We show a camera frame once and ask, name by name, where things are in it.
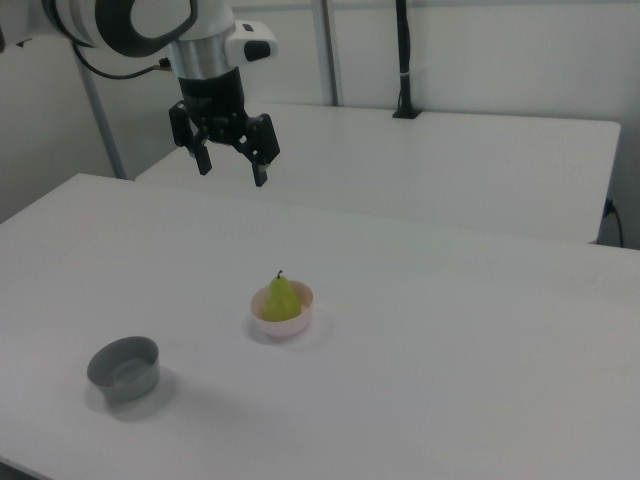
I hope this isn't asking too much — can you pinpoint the white side table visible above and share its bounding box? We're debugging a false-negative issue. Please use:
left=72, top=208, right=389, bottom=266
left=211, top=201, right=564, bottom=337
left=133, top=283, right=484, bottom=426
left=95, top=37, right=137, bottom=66
left=134, top=102, right=622, bottom=245

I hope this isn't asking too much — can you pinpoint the black camera stand pole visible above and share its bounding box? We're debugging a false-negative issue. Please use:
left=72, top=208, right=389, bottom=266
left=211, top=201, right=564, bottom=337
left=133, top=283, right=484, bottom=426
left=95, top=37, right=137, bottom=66
left=391, top=0, right=423, bottom=120

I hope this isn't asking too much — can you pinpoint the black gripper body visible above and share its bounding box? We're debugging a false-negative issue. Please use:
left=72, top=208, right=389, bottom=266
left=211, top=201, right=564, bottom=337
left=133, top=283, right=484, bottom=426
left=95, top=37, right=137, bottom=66
left=177, top=67, right=257, bottom=147

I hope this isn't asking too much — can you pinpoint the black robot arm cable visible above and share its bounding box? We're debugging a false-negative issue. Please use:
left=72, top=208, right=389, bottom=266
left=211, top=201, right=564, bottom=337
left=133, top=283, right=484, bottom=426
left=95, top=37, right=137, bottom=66
left=72, top=42, right=174, bottom=81

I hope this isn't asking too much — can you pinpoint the grey wall frame post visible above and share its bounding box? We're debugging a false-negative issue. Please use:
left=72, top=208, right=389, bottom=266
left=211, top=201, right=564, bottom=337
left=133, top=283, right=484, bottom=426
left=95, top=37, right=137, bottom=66
left=315, top=0, right=346, bottom=107
left=82, top=67, right=126, bottom=180

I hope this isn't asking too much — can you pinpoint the pink plastic bowl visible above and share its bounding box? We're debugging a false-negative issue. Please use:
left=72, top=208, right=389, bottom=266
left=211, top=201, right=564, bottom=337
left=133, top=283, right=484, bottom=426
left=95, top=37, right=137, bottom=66
left=249, top=280, right=316, bottom=339

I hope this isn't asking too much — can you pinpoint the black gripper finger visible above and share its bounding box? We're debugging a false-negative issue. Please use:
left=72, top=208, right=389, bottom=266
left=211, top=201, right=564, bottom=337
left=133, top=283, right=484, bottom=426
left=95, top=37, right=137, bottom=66
left=233, top=113, right=281, bottom=188
left=168, top=99, right=214, bottom=176

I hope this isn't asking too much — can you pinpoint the grey plastic bowl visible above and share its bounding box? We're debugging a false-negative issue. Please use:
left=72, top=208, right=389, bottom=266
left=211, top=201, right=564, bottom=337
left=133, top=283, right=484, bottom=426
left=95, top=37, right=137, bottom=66
left=86, top=335, right=161, bottom=404

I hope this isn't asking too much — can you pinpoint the black power cable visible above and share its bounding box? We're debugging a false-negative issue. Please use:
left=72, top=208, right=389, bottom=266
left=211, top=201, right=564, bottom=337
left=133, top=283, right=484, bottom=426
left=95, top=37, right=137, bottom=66
left=605, top=198, right=625, bottom=247

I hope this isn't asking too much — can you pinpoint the green pear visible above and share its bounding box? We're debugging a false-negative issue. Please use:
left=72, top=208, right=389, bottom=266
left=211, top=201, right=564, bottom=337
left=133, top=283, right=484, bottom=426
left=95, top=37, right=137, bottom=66
left=262, top=269, right=303, bottom=323

